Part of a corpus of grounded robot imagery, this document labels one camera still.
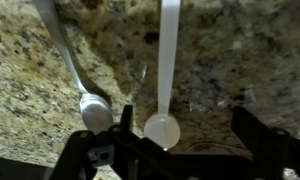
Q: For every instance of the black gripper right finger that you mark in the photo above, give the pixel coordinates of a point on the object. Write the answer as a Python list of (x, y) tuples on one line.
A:
[(276, 153)]

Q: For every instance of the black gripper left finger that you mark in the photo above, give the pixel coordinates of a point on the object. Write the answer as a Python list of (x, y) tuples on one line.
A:
[(123, 156)]

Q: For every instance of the metal spoon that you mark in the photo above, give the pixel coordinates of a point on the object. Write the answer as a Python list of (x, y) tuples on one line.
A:
[(95, 113)]

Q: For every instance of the white plastic spoon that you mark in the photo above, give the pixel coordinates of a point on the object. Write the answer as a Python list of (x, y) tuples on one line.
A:
[(166, 66)]

